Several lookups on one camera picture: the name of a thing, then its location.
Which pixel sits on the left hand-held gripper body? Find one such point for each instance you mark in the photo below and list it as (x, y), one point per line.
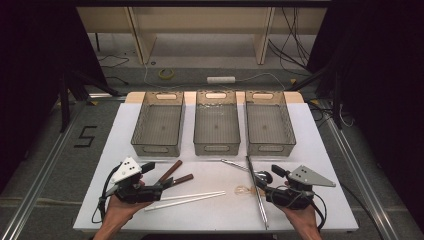
(126, 170)

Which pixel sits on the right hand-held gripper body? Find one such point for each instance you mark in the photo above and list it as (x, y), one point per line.
(310, 178)

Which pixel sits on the white chopstick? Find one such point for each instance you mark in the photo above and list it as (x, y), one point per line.
(185, 201)
(193, 195)

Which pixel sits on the smoky clear plastic bin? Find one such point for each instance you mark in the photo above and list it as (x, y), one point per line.
(156, 126)
(216, 130)
(268, 128)

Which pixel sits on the person's right hand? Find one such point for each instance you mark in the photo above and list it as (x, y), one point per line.
(305, 218)

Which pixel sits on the person's left hand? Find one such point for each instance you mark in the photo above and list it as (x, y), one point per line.
(123, 211)

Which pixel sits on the white table sheet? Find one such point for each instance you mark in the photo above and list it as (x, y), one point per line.
(206, 216)

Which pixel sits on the black metal stand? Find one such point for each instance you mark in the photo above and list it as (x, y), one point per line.
(337, 100)
(64, 106)

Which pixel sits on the yellow tape roll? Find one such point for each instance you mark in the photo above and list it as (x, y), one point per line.
(162, 74)

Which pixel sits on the white power strip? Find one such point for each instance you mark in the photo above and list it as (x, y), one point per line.
(220, 80)

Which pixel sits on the black curtain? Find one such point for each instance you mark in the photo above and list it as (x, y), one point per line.
(383, 83)
(30, 66)

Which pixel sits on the beige wooden desk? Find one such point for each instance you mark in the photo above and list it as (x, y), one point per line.
(200, 20)

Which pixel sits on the aluminium floor rail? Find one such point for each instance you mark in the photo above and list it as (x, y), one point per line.
(36, 181)
(373, 200)

